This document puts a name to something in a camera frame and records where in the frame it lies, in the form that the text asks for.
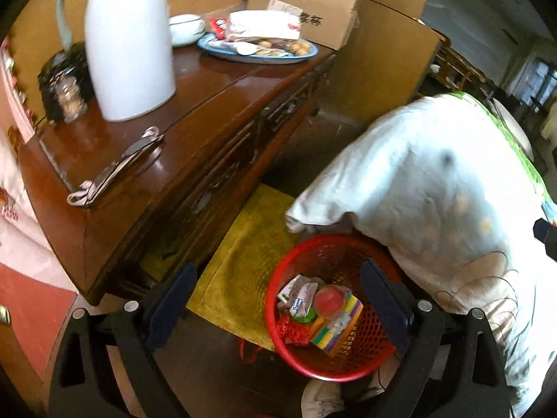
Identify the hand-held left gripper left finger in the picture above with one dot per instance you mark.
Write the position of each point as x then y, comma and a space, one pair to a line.
174, 296

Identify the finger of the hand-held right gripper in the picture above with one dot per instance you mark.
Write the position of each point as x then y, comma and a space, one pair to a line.
548, 237

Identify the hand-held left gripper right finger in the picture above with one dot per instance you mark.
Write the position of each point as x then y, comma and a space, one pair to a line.
383, 300

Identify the orange yellow medicine box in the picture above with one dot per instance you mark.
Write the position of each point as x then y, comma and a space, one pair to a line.
337, 331

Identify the white green packets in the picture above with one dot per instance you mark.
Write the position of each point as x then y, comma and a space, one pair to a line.
300, 298

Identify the red plastic mesh basket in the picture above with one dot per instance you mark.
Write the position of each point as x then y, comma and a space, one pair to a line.
287, 265

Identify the yellow floor mat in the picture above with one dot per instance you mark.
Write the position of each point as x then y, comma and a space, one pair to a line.
243, 270

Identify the white shoe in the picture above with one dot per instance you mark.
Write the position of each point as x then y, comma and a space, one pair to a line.
322, 400

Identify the green white cartoon blanket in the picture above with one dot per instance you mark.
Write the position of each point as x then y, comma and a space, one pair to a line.
435, 191

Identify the pink embroidered cloth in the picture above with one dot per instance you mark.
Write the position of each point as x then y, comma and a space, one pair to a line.
21, 248

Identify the dark wooden cabinet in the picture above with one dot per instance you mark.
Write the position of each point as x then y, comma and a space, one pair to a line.
196, 109

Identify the wooden table with chairs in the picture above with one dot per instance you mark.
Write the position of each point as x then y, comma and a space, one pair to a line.
452, 69

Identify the glass toothpick holder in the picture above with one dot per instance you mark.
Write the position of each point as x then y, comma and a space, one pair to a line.
72, 102

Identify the blue oval plate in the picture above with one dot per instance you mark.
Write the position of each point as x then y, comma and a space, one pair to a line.
226, 54

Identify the white thermos jug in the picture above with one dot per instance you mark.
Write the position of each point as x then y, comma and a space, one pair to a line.
130, 43

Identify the pile of walnuts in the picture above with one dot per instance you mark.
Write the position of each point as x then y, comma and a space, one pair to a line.
300, 48

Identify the white lidded porcelain cup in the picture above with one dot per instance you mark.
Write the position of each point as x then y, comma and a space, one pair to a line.
185, 30

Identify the red candy packet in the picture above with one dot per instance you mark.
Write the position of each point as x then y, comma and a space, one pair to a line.
217, 28

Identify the white pink tissue pack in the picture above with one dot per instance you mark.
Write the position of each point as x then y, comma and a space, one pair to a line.
261, 24

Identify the brown cardboard box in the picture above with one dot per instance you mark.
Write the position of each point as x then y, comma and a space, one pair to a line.
326, 8

